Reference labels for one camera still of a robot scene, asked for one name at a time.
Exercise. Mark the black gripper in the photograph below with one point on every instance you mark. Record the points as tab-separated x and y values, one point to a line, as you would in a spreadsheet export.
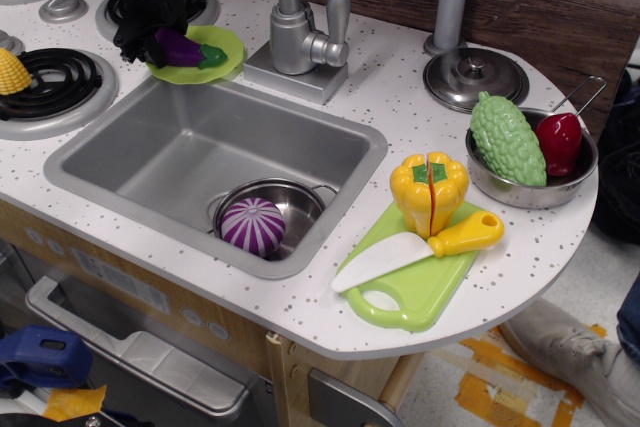
135	36

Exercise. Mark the purple toy eggplant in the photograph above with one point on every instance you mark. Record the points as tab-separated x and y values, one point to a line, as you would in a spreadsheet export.
180	51

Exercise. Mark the green plastic plate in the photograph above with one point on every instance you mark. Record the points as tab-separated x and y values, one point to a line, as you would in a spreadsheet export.
223	38

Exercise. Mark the black rear stove burner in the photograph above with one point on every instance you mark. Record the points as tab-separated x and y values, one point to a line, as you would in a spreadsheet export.
108	15

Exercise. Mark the black stove burner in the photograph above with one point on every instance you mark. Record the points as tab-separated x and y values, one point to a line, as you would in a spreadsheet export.
69	89
108	15

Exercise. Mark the grey stove knob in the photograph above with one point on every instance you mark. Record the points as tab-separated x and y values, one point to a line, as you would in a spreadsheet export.
62	11

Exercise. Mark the black front stove burner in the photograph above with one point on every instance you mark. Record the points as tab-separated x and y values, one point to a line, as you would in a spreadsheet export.
69	89

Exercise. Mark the grey toy sink basin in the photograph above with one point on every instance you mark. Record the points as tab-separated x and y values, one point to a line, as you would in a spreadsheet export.
165	155

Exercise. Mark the silver toy faucet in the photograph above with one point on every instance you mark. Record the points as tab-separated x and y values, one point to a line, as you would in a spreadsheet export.
299	59

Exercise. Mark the grey left edge knob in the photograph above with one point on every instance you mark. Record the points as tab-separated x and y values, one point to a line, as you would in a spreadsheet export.
11	43

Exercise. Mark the yellow toy corn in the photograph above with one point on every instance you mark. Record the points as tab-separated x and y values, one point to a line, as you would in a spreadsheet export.
14	77

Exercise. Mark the purple striped toy onion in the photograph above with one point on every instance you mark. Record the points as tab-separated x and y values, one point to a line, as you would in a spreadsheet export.
254	225

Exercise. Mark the small steel pot in sink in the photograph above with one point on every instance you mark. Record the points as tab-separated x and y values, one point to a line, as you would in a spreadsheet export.
300	205

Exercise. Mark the silver pot lid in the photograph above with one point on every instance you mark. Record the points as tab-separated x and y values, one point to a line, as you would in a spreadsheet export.
455	78

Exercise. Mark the silver vertical pole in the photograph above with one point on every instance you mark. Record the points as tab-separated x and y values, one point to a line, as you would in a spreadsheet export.
447	30

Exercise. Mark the yellow toy bell pepper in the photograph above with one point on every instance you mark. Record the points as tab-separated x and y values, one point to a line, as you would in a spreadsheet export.
428	189

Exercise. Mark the blue clamp tool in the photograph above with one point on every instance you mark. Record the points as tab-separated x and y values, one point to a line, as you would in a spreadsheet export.
44	357

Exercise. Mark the green toy bitter gourd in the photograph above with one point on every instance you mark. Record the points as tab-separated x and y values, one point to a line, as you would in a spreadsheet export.
506	141

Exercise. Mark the green plastic cutting board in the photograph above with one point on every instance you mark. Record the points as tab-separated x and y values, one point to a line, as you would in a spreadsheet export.
413	297

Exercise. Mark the red toy pepper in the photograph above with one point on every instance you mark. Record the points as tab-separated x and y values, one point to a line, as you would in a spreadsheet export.
560	139

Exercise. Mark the grey shoe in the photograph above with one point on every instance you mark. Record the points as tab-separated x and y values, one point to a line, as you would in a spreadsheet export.
561	346

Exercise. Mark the blue jeans leg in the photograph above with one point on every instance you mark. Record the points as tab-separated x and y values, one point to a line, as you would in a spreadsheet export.
628	328

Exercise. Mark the silver oven door handle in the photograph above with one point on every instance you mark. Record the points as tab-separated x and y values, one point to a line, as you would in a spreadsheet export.
153	372

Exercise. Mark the steel pan with wire handle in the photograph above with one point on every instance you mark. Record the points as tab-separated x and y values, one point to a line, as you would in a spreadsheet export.
558	191

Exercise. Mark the yellow handled toy knife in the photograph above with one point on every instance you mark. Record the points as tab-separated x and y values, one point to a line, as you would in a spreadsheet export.
480	230

